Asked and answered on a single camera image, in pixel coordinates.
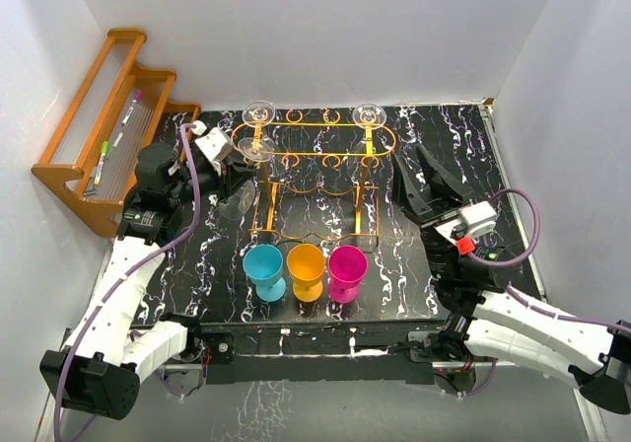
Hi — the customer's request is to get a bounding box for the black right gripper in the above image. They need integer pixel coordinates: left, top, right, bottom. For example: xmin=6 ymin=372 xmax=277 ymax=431
xmin=392 ymin=144 xmax=474 ymax=280

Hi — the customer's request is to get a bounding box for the clear wine glass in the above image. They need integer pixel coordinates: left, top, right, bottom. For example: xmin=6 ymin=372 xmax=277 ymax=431
xmin=218 ymin=136 xmax=276 ymax=220
xmin=352 ymin=103 xmax=386 ymax=147
xmin=242 ymin=101 xmax=276 ymax=139

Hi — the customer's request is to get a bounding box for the blue plastic goblet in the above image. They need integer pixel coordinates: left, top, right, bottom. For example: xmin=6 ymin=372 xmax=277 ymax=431
xmin=244 ymin=245 xmax=286 ymax=302

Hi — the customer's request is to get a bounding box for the pink plastic goblet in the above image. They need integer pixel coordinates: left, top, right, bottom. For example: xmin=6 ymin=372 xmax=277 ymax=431
xmin=328 ymin=246 xmax=369 ymax=304

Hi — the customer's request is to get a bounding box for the orange plastic goblet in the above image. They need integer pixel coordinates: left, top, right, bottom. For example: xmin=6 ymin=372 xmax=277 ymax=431
xmin=287 ymin=244 xmax=325 ymax=303

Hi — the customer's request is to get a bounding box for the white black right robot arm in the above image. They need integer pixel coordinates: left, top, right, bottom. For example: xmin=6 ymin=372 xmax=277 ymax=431
xmin=390 ymin=146 xmax=630 ymax=415

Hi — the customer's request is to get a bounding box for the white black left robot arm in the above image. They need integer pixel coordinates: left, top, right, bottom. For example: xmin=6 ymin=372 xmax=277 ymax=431
xmin=39 ymin=139 xmax=254 ymax=420

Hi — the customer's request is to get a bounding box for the orange wooden shelf rack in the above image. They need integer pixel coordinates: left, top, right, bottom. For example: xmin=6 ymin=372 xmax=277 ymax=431
xmin=32 ymin=28 xmax=201 ymax=238

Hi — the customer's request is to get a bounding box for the purple capped marker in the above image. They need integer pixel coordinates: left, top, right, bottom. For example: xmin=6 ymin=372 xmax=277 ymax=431
xmin=121 ymin=90 xmax=143 ymax=128

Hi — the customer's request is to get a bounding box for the green capped marker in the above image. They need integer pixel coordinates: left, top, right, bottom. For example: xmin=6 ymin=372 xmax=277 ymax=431
xmin=94 ymin=141 xmax=109 ymax=186

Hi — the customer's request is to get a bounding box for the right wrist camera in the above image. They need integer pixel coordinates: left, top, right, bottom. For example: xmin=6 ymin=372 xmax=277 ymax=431
xmin=435 ymin=201 xmax=498 ymax=256

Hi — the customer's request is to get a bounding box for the gold wire glass rack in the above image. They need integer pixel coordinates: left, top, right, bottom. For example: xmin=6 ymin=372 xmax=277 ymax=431
xmin=231 ymin=109 xmax=396 ymax=243

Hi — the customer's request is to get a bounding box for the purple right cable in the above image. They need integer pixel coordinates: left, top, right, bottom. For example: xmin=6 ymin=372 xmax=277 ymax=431
xmin=433 ymin=187 xmax=631 ymax=398

